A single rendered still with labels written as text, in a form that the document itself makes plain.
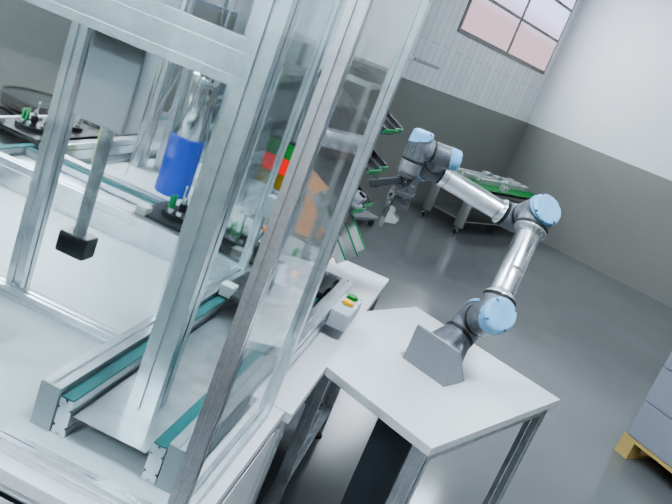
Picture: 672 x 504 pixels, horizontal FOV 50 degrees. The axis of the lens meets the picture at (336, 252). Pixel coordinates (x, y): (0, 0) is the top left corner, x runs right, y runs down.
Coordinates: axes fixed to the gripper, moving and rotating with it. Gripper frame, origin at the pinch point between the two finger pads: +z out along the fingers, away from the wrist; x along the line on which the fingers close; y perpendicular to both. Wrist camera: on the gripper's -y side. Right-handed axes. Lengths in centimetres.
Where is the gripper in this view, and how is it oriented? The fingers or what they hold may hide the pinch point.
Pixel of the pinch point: (380, 223)
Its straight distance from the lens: 250.7
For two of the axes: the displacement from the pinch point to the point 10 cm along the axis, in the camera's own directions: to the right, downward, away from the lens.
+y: 9.1, 4.0, -1.4
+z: -3.5, 9.0, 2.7
